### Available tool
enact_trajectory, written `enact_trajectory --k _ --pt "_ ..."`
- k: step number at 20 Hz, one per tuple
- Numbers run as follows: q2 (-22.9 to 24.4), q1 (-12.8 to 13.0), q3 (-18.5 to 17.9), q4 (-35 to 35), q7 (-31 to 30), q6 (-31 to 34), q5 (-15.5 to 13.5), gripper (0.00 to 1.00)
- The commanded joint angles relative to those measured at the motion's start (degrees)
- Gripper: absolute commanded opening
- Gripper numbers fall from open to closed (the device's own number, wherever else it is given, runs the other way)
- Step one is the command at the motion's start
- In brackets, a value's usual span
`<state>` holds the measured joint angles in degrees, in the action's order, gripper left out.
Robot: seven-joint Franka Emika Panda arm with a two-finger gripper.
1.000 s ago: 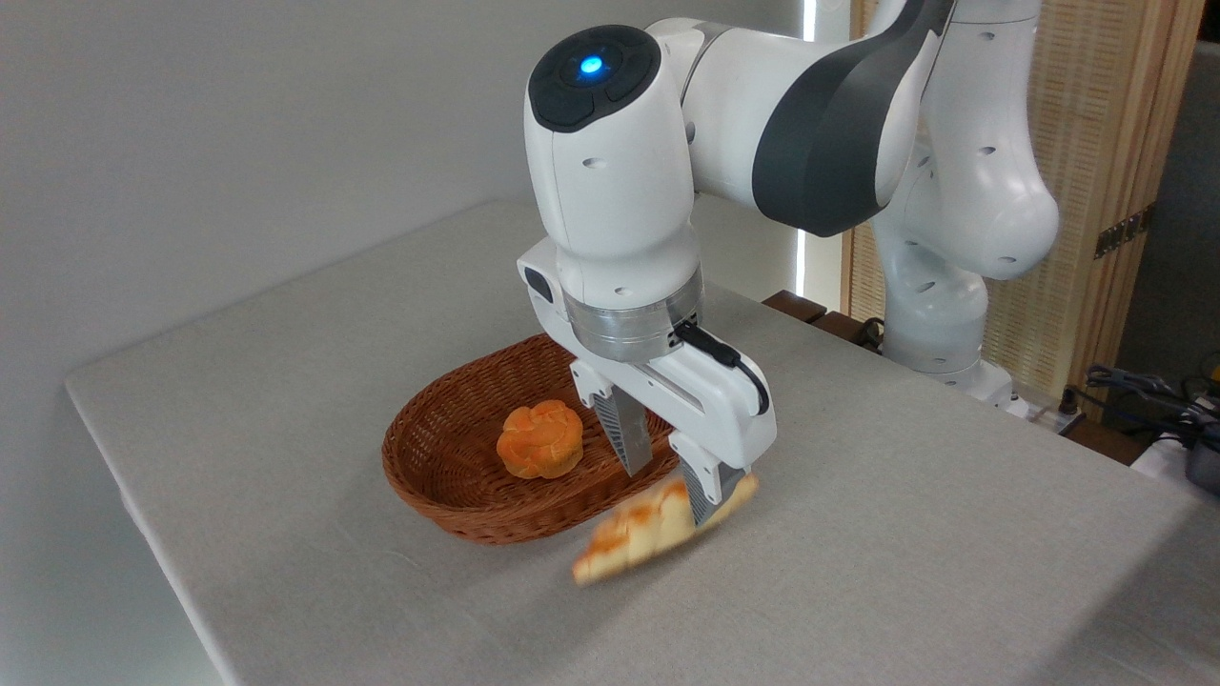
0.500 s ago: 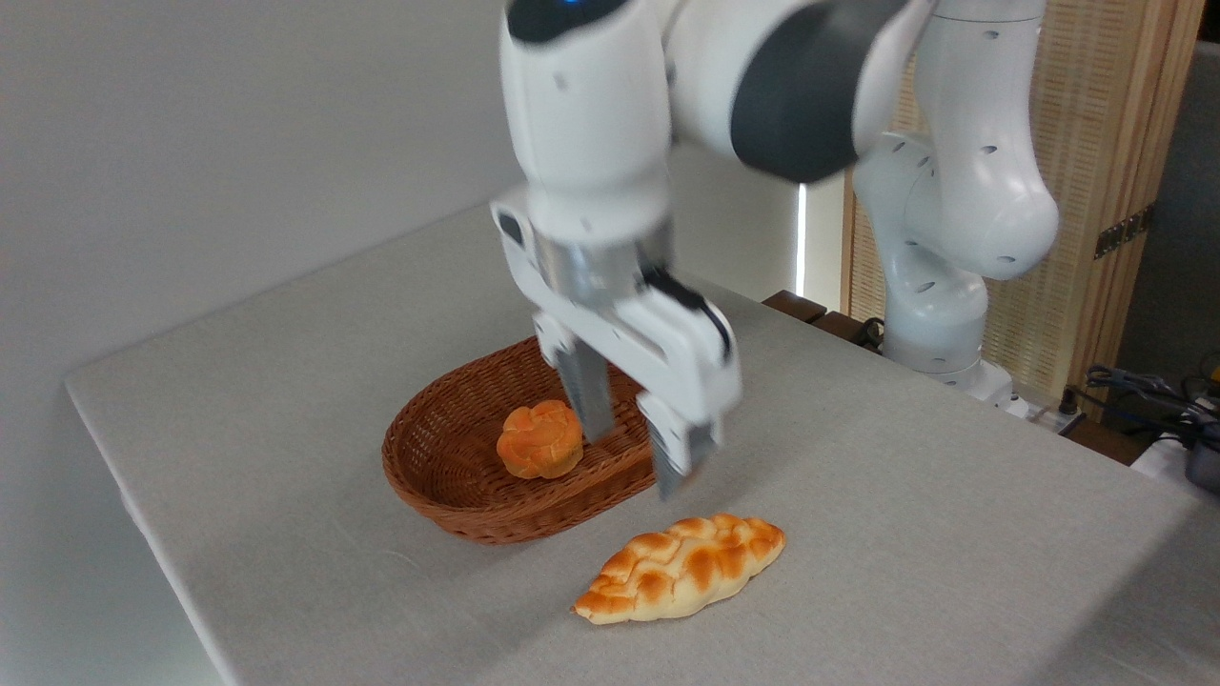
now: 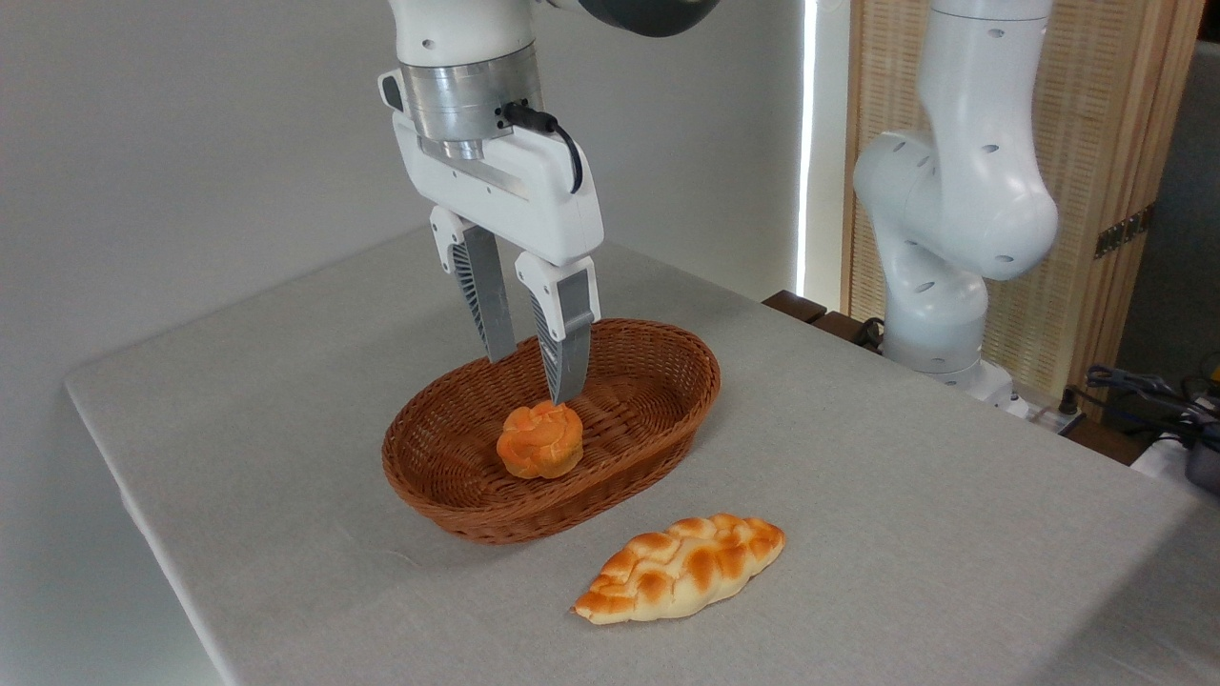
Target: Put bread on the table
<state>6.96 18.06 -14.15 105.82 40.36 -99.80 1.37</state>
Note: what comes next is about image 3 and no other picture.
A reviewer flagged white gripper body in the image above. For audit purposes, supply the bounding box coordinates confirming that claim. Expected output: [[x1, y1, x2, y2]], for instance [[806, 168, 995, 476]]
[[377, 69, 606, 269]]

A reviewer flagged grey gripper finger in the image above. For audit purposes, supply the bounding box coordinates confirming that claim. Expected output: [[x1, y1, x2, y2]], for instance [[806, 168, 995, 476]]
[[429, 205, 518, 365], [515, 251, 601, 406]]

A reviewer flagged long braided bread loaf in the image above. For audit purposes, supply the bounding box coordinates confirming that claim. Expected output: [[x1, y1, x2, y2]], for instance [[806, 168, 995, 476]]
[[570, 514, 787, 626]]

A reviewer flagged round orange bun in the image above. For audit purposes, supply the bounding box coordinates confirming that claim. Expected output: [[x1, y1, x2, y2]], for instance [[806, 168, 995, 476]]
[[496, 400, 584, 480]]

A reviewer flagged brown oval wicker basket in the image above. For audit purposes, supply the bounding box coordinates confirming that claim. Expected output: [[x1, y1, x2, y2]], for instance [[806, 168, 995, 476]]
[[381, 318, 722, 546]]

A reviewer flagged dark wooden furniture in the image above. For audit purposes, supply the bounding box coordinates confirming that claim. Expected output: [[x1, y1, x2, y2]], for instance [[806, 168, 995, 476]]
[[762, 290, 887, 355]]

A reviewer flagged grey tablecloth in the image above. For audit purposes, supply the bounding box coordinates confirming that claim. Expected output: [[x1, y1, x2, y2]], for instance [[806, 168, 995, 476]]
[[65, 224, 1220, 686]]

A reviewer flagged white power strip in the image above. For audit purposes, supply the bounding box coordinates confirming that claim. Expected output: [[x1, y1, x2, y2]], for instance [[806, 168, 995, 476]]
[[991, 389, 1088, 437]]

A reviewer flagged bamboo folding screen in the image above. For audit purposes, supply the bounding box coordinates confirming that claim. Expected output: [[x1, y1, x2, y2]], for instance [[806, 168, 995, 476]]
[[841, 0, 1207, 420]]

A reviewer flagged black screen hinge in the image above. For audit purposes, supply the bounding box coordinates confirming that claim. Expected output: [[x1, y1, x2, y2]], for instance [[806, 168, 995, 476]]
[[1093, 205, 1156, 260]]

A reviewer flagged grey device box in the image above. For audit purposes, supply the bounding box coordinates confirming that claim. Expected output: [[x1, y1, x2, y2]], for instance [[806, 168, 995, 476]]
[[1185, 440, 1220, 496]]

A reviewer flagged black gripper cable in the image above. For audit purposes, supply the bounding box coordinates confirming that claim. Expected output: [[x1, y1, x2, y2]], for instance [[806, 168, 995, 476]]
[[498, 100, 584, 194]]

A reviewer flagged dark blue cable bundle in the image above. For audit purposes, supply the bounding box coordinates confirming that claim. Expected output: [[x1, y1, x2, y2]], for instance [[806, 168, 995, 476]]
[[1085, 364, 1220, 432]]

